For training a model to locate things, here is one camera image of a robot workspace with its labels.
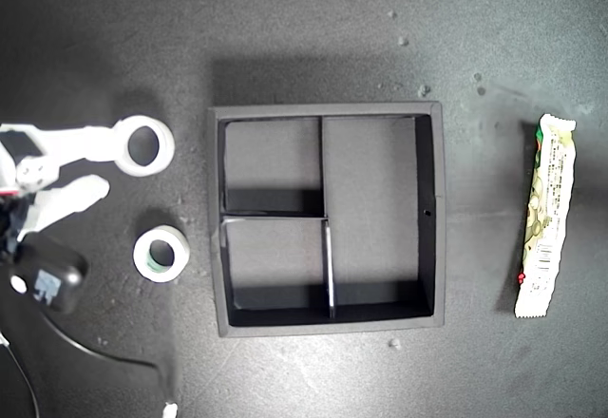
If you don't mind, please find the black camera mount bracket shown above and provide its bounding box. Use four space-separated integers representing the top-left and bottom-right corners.
0 197 25 263

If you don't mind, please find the thin black cable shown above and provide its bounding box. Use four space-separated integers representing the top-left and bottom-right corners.
0 332 42 418

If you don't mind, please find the white tape roll green core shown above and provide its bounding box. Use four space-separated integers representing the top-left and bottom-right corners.
132 224 192 284

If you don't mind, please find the black camera cable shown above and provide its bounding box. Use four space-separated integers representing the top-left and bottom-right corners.
40 308 175 408

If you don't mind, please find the plain white tape roll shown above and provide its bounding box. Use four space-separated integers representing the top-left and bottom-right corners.
112 114 176 178

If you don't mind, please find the snack bar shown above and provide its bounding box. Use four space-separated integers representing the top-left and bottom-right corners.
514 113 578 319

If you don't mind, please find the black tray with wells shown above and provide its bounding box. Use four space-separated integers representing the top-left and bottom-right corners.
207 100 447 338

